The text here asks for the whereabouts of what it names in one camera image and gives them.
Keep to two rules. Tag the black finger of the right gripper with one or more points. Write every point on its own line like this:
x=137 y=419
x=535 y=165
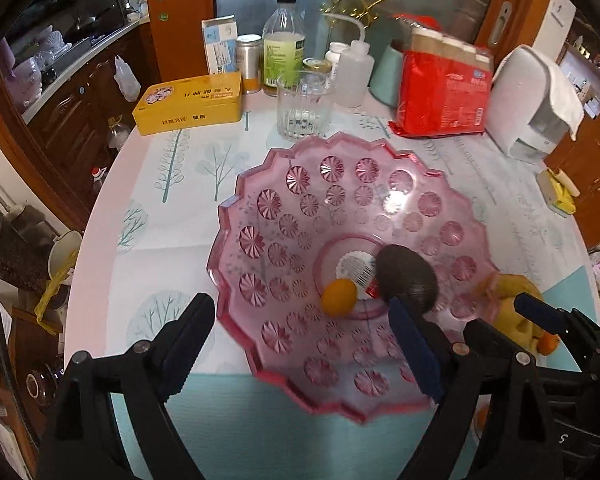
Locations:
x=483 y=338
x=579 y=335

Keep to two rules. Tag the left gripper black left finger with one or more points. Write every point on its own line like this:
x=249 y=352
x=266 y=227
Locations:
x=82 y=439

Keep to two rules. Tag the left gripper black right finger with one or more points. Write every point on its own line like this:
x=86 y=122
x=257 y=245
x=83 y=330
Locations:
x=519 y=439

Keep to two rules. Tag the yellow pear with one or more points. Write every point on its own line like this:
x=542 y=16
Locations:
x=508 y=321

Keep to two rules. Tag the dark avocado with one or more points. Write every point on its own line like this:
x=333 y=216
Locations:
x=400 y=271

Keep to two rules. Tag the small orange kumquat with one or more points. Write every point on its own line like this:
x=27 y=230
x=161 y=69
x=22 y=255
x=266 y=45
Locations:
x=339 y=298

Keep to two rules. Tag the spotted yellow banana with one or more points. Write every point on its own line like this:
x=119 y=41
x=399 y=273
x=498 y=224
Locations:
x=489 y=287

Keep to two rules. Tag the small orange mandarin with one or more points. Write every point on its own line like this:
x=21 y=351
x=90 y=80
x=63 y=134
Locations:
x=547 y=344

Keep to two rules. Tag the yellow tissue pack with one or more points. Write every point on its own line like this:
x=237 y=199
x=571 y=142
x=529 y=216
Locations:
x=558 y=191

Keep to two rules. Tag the pink plastic fruit bowl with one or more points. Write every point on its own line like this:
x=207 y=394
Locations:
x=319 y=211

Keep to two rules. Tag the white water dispenser appliance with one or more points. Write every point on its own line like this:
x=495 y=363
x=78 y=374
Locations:
x=519 y=119

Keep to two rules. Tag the white cloth cover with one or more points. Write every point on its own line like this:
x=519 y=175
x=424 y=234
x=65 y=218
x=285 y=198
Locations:
x=561 y=97

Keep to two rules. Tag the red paper cup package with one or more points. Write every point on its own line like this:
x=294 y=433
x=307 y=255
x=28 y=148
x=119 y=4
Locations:
x=445 y=82

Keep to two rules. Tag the teal ceramic mug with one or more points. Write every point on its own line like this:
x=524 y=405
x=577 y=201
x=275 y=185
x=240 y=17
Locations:
x=386 y=79

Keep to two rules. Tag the white squeeze wash bottle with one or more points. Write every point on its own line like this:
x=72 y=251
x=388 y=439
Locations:
x=355 y=67

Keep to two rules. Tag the clear glass tumbler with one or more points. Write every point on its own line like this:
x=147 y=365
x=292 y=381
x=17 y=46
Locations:
x=304 y=104

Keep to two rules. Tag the small glass jar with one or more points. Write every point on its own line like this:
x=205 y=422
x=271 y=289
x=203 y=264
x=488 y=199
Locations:
x=317 y=65

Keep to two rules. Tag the clear bottle green label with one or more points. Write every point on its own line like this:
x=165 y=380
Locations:
x=283 y=46

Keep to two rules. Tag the yellow tin box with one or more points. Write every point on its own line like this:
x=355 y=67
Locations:
x=190 y=102

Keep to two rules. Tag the silver metal can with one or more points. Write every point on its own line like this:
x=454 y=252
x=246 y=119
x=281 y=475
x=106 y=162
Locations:
x=249 y=49

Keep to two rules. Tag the white blue carton box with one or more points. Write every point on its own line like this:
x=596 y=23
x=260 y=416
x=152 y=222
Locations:
x=220 y=36

